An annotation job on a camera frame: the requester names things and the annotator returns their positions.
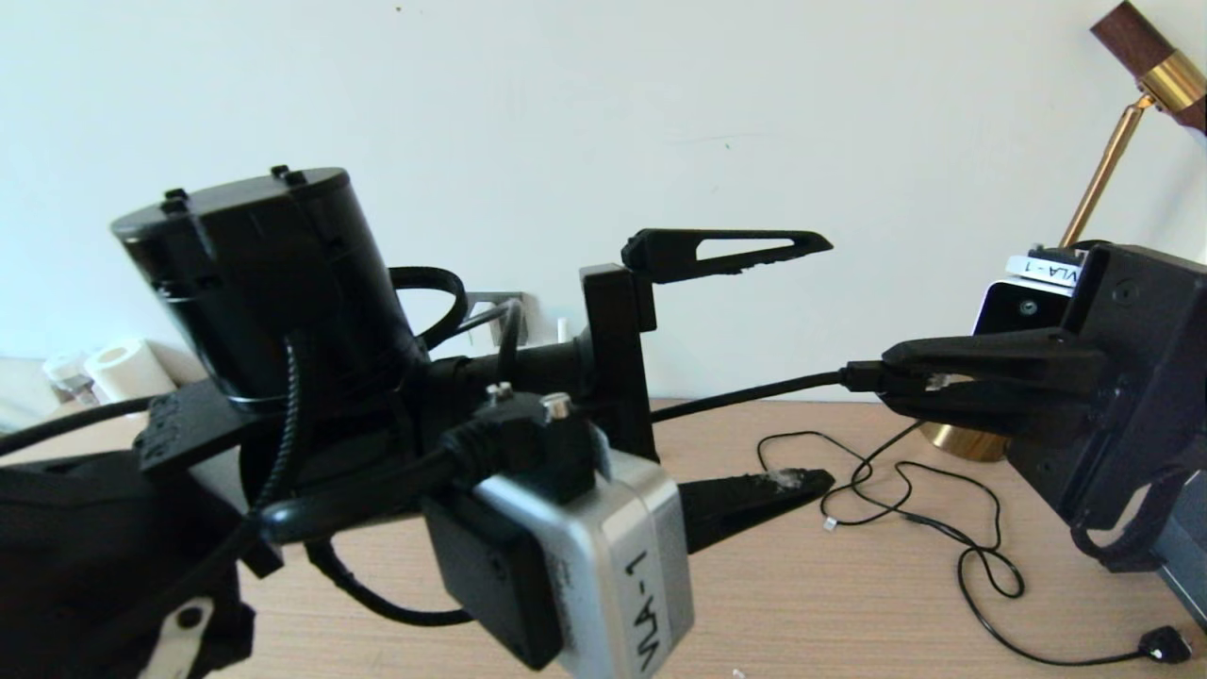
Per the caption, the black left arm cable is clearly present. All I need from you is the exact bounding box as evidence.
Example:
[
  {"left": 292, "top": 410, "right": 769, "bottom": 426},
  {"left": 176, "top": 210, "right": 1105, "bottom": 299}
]
[{"left": 0, "top": 267, "right": 525, "bottom": 628}]

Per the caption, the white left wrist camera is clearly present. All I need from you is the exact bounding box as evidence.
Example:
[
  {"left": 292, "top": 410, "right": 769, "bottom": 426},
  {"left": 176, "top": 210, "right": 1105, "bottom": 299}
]
[{"left": 422, "top": 382, "right": 696, "bottom": 679}]

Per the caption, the gold desk lamp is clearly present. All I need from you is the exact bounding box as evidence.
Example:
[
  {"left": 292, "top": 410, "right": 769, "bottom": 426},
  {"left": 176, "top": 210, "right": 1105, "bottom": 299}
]
[{"left": 919, "top": 0, "right": 1207, "bottom": 463}]

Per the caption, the grey wall socket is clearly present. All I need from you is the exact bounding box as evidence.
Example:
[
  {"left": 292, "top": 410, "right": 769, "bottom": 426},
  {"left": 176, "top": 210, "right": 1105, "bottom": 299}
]
[{"left": 467, "top": 291, "right": 526, "bottom": 346}]

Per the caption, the black lamp power cord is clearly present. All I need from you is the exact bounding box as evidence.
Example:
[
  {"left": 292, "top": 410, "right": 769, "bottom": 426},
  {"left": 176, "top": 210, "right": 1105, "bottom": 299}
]
[{"left": 853, "top": 422, "right": 1191, "bottom": 667}]

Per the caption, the black cable with white connector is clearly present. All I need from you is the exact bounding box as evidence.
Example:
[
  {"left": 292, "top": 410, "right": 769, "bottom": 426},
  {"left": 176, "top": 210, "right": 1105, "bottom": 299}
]
[{"left": 818, "top": 460, "right": 1000, "bottom": 553}]

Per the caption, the white toilet paper roll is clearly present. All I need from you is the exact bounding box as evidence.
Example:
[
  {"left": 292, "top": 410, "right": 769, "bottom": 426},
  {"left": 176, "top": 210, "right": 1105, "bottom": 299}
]
[{"left": 85, "top": 338, "right": 176, "bottom": 403}]

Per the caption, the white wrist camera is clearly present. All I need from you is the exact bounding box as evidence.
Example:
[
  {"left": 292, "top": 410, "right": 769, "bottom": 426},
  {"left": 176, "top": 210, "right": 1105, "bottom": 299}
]
[
  {"left": 971, "top": 248, "right": 1087, "bottom": 337},
  {"left": 422, "top": 382, "right": 696, "bottom": 679}
]

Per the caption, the black network cable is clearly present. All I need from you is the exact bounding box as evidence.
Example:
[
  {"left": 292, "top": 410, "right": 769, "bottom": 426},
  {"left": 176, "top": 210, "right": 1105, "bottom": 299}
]
[{"left": 649, "top": 361, "right": 951, "bottom": 423}]

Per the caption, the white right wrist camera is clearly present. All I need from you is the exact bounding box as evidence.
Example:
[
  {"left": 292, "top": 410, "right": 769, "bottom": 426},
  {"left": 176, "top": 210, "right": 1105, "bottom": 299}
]
[{"left": 971, "top": 248, "right": 1087, "bottom": 337}]

